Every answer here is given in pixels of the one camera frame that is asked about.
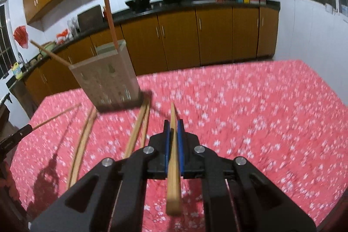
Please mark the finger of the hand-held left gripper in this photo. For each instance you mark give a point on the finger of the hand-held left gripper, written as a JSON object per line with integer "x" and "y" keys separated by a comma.
{"x": 16, "y": 137}

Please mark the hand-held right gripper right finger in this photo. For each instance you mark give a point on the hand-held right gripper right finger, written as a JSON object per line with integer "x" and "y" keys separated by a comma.
{"x": 181, "y": 156}

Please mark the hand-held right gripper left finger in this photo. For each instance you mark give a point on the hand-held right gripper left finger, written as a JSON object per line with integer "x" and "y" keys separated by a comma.
{"x": 167, "y": 156}

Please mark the beige chopstick holder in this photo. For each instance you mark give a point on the beige chopstick holder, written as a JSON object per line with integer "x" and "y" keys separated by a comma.
{"x": 108, "y": 79}

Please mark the red wooden chopstick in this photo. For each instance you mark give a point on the red wooden chopstick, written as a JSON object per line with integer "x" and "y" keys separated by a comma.
{"x": 109, "y": 14}

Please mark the yellow green soap bottle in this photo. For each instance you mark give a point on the yellow green soap bottle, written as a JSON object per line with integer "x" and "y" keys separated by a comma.
{"x": 16, "y": 71}

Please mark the red floral tablecloth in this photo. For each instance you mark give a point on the red floral tablecloth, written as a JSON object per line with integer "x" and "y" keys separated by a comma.
{"x": 244, "y": 117}

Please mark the metal faucet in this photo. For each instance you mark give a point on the metal faucet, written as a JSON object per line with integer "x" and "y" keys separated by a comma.
{"x": 23, "y": 59}

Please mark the green pot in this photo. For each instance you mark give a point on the green pot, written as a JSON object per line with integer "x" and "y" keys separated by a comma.
{"x": 47, "y": 47}

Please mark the barred window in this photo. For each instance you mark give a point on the barred window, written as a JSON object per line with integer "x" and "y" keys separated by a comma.
{"x": 4, "y": 39}

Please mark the red hanging mesh bag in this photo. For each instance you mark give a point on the red hanging mesh bag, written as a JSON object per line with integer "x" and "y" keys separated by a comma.
{"x": 21, "y": 36}

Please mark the small red plastic bag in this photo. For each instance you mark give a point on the small red plastic bag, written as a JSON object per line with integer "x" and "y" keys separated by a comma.
{"x": 62, "y": 35}

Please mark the wooden lower cabinets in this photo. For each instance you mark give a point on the wooden lower cabinets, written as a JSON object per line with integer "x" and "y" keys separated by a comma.
{"x": 212, "y": 36}

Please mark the glass jars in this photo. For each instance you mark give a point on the glass jars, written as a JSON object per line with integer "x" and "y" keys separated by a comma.
{"x": 72, "y": 26}

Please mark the brown box appliance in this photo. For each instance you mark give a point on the brown box appliance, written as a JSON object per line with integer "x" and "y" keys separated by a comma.
{"x": 89, "y": 18}

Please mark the small red bottle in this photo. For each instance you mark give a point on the small red bottle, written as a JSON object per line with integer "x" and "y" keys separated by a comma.
{"x": 104, "y": 11}

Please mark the black kitchen countertop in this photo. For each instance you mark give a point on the black kitchen countertop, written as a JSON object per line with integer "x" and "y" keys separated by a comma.
{"x": 206, "y": 2}

